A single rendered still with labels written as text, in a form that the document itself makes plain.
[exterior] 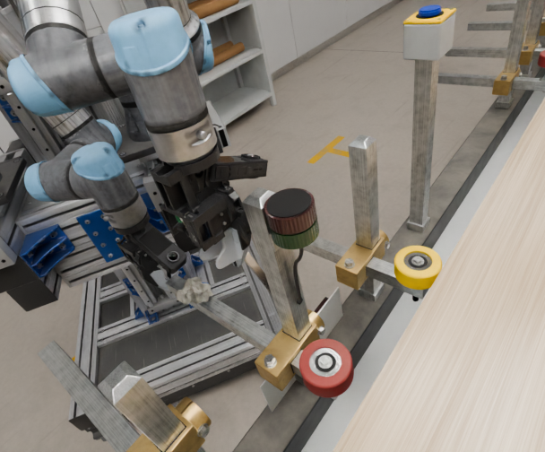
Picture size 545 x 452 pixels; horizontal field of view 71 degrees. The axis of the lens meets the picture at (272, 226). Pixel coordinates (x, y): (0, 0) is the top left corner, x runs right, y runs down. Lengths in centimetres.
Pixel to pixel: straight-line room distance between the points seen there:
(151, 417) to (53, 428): 152
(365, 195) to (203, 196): 32
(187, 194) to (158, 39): 17
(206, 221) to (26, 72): 27
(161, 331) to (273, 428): 97
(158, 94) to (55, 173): 39
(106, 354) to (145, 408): 129
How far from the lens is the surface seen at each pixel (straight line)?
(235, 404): 165
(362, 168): 68
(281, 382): 67
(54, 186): 78
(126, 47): 43
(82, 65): 54
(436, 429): 57
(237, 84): 398
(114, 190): 73
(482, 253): 76
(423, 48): 83
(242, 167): 52
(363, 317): 90
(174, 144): 45
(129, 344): 172
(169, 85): 43
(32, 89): 56
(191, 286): 80
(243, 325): 73
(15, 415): 215
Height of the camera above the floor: 143
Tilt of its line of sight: 39 degrees down
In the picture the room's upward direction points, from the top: 15 degrees counter-clockwise
